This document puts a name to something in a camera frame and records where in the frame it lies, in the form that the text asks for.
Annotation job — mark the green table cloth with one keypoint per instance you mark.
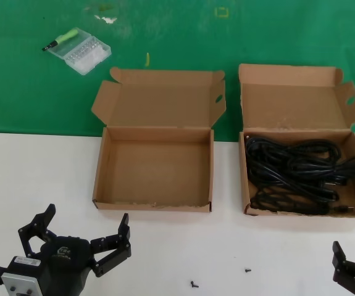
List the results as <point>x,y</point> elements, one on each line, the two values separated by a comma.
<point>26,101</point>

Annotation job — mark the open brown cardboard box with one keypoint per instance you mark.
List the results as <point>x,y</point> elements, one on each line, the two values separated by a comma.
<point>288,101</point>
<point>158,101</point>

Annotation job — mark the white tape scraps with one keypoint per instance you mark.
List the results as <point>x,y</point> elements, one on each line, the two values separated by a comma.
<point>107,20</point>

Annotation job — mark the yellow-green plastic strip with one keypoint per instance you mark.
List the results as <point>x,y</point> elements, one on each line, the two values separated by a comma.
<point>147,59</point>

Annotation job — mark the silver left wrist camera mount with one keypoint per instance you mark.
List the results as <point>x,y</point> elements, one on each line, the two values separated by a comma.
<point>19,280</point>

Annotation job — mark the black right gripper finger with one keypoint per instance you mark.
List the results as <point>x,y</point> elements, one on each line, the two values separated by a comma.
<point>350,271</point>

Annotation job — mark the clear plastic bit case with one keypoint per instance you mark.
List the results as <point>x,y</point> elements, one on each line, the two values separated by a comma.
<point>87,58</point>

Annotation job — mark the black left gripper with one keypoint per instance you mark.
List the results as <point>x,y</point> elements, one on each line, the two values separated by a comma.
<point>63,262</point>

